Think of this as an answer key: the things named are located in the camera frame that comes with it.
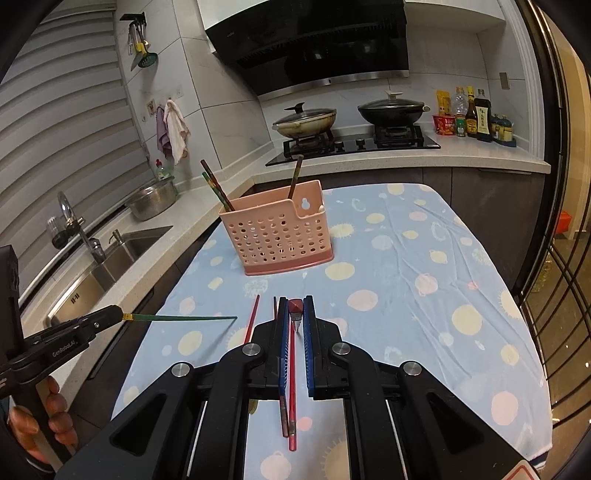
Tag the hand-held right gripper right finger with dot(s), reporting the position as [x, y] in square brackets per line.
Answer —
[310, 360]

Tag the purple hanging towel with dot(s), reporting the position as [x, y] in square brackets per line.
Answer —
[161, 131]

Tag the blue lidded jar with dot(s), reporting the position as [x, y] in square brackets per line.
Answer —
[495, 128]
[507, 133]

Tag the green dish soap bottle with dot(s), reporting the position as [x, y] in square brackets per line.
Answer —
[164, 171]

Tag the dark brown chopstick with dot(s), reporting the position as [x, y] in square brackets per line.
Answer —
[295, 177]

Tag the yellow seasoning packet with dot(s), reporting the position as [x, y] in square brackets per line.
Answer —
[443, 102]

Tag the sink soap pump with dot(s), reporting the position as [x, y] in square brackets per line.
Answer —
[115, 237]

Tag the black range hood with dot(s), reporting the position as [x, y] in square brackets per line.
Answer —
[323, 41]

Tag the stainless steel bowl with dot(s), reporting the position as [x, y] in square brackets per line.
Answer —
[152, 201]

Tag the small green-lidded jar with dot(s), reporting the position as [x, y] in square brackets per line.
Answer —
[461, 128]

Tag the stainless steel sink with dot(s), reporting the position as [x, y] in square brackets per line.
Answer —
[111, 267]

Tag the beige wok with glass lid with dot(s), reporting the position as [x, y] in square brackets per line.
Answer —
[304, 122]

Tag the brown sauce bottle yellow cap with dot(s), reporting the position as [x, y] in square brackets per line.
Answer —
[471, 117]

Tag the red object behind glass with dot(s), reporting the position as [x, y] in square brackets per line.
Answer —
[564, 224]

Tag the black-framed glass door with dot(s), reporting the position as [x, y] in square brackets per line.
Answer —
[563, 300]

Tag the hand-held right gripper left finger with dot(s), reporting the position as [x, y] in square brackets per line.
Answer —
[283, 360]

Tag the person's left hand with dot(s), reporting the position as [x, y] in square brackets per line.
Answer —
[57, 406]

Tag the chrome kitchen faucet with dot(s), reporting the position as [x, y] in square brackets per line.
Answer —
[83, 235]

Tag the clear plastic bottle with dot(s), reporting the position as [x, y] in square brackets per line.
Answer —
[459, 104]

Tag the red instant noodle cup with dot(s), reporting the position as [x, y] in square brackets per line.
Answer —
[444, 125]

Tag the dark soy sauce bottle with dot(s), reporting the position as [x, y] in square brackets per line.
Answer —
[483, 120]

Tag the wall utensil rack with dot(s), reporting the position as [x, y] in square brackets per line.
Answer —
[134, 17]

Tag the grey wall switch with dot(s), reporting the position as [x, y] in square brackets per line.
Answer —
[503, 80]

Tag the white window blind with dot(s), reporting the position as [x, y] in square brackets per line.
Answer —
[69, 129]

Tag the pink perforated utensil holder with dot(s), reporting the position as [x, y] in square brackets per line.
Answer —
[277, 235]

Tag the black wok with glass lid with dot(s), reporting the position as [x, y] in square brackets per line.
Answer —
[392, 110]

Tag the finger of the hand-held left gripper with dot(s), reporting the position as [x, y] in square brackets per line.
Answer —
[101, 313]
[106, 325]

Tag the green hanging skimmer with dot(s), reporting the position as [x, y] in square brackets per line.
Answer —
[147, 59]

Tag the red chopstick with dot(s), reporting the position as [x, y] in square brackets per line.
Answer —
[292, 415]
[253, 318]

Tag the black gas stove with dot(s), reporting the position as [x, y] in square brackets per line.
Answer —
[355, 145]

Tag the wall socket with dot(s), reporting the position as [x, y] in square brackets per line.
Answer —
[151, 107]

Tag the blue printed tablecloth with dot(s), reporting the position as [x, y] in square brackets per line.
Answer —
[415, 300]

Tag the white hanging towel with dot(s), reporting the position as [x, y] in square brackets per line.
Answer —
[177, 131]

